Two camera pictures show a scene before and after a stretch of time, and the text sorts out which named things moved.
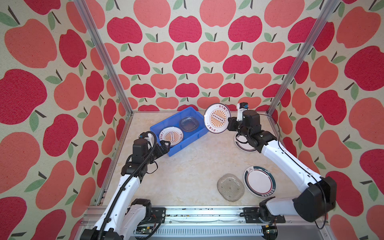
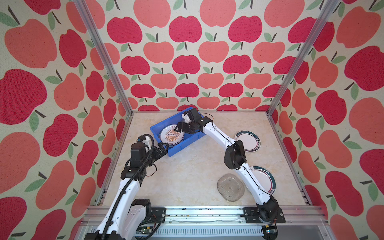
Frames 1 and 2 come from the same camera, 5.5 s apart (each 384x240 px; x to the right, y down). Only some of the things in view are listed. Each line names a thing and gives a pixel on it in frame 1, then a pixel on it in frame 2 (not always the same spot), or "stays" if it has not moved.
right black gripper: x=233 y=121 -> x=180 y=124
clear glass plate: x=230 y=187 stays
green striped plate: x=242 y=143 stays
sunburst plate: x=216 y=118 -> x=169 y=135
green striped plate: x=259 y=181 stays
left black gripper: x=165 y=149 stays
